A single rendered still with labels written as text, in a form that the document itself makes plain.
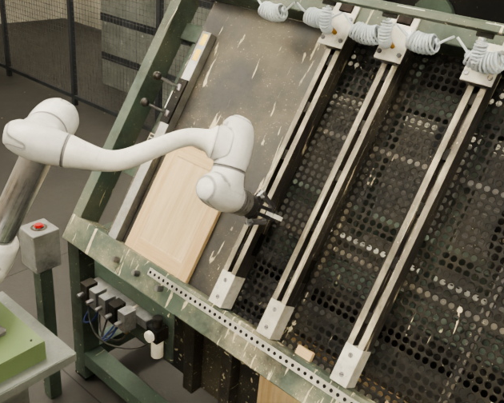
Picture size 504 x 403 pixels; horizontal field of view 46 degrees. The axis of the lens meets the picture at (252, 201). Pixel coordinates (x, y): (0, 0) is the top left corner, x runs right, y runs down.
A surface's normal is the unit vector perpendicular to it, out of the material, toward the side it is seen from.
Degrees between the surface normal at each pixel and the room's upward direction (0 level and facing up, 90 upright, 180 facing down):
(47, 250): 90
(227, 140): 55
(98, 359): 0
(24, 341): 2
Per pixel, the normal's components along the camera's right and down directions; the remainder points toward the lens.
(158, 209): -0.51, -0.23
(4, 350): 0.08, -0.88
